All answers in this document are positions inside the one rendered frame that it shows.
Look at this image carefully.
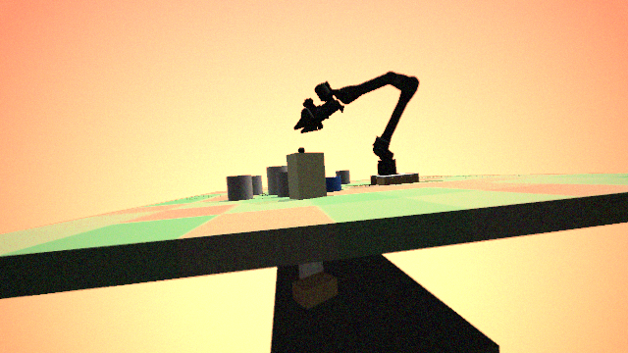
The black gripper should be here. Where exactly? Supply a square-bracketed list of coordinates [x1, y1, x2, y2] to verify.
[293, 105, 330, 133]

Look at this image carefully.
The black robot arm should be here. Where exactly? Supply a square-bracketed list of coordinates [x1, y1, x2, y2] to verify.
[314, 71, 420, 176]

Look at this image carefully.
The blue cylinder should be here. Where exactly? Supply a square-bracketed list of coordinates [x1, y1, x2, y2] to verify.
[326, 176, 341, 192]

